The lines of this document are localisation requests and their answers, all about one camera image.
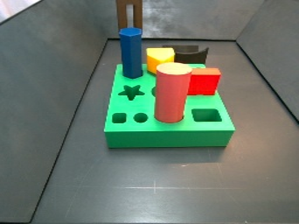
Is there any brown two-pronged block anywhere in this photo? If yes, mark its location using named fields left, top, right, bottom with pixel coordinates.
left=116, top=0, right=143, bottom=29

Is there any green shape sorter board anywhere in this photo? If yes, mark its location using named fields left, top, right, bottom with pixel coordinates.
left=104, top=65, right=235, bottom=148

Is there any red square block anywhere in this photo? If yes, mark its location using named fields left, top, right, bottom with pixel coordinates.
left=188, top=68, right=222, bottom=95

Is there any pink red cylinder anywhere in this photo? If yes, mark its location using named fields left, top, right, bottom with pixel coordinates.
left=153, top=62, right=192, bottom=123

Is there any yellow pentagon block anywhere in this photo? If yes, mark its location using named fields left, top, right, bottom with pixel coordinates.
left=145, top=47, right=175, bottom=74

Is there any black curved holder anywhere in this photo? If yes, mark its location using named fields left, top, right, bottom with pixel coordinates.
left=163, top=45, right=210, bottom=64

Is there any blue hexagonal prism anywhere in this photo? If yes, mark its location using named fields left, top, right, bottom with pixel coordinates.
left=119, top=27, right=143, bottom=79

